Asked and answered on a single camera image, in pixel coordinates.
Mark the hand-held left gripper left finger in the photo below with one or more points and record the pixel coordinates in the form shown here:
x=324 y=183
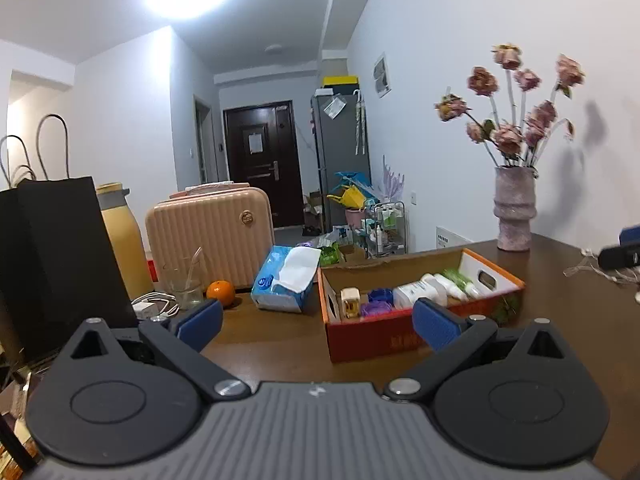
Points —
x=200 y=322

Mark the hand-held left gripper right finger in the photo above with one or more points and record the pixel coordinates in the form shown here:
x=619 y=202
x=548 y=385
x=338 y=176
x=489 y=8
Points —
x=435 y=325

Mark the large white bottle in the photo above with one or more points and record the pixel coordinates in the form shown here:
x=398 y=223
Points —
x=415 y=294

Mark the white tube bottle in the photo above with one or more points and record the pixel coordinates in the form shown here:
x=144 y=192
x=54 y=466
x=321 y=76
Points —
x=435 y=287
x=452 y=285

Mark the green transparent bottle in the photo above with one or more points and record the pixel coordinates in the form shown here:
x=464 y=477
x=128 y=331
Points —
x=462 y=282

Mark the purple jar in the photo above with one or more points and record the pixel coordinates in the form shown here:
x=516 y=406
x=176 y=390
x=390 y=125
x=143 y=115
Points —
x=376 y=310

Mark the red cardboard box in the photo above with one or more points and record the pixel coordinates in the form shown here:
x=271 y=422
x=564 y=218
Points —
x=370 y=340

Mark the blue white tissue pack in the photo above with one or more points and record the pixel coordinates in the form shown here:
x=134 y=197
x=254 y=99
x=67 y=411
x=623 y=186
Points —
x=287 y=280

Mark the orange fruit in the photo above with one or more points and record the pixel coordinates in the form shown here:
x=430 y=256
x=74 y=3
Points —
x=220 y=292

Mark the clear drinking glass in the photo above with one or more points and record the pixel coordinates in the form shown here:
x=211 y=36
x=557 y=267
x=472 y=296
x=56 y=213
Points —
x=181 y=287

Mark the pink ribbed suitcase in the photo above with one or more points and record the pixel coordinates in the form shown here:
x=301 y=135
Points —
x=210 y=240

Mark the cream capped perfume bottle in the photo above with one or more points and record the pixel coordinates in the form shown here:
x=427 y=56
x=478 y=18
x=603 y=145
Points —
x=350 y=302

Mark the metal trolley rack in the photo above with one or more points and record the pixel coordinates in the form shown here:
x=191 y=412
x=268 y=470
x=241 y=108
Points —
x=385 y=227

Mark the yellow thermos flask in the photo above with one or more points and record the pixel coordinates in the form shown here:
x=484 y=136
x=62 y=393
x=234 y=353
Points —
x=125 y=240

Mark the pink textured vase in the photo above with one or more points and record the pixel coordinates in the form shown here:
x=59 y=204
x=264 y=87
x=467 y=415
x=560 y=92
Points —
x=514 y=210

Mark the green packet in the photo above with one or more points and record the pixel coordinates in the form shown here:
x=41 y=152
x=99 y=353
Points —
x=331 y=255

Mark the pink bucket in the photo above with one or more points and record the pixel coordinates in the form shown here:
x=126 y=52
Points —
x=356 y=219

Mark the blue yellow plastic toy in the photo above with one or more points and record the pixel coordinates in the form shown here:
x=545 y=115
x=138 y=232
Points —
x=350 y=192

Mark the black paper bag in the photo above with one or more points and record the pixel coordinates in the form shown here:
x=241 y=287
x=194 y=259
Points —
x=55 y=260

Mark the brown cardboard carton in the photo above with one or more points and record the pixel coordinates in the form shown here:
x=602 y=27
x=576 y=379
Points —
x=314 y=210

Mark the dark brown entrance door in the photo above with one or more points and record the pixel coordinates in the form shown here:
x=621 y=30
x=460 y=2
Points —
x=262 y=160

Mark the grey side door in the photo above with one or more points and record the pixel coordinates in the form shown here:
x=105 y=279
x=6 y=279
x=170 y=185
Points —
x=204 y=142

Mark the dried pink roses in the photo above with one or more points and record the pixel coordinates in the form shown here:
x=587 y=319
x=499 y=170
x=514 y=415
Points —
x=510 y=110

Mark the grey refrigerator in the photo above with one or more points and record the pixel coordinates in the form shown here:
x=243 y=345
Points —
x=340 y=145

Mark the white folded umbrella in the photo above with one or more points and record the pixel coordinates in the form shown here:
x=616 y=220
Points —
x=358 y=122

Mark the yellow box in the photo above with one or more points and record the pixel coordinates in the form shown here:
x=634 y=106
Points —
x=341 y=81

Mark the white wall socket panel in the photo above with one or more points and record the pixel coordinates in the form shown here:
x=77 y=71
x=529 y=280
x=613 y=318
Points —
x=450 y=237

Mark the white wall picture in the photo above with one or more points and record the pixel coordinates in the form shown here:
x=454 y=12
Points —
x=382 y=75

